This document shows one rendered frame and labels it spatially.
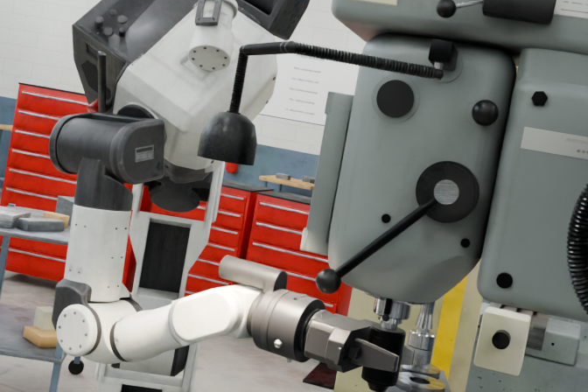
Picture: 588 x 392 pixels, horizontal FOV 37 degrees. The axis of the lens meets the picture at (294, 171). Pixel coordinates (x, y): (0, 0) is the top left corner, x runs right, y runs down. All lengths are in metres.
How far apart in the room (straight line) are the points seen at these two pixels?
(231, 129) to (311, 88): 9.38
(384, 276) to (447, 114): 0.21
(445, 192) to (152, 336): 0.53
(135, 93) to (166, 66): 0.07
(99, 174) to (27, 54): 10.62
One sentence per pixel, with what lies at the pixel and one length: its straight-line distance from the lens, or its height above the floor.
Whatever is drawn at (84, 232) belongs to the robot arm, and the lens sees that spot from 1.37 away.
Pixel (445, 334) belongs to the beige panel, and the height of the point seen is 0.92.
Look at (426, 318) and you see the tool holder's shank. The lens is 1.62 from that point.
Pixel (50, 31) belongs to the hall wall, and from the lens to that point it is 11.83.
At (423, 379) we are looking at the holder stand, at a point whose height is 1.10.
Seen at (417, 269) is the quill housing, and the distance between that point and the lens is 1.04.
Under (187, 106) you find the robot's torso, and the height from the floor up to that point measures 1.50.
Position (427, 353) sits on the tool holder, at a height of 1.13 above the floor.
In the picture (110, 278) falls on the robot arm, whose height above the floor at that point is 1.21.
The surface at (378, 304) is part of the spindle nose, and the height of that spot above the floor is 1.29.
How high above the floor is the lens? 1.50
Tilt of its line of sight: 3 degrees down
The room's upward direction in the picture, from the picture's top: 10 degrees clockwise
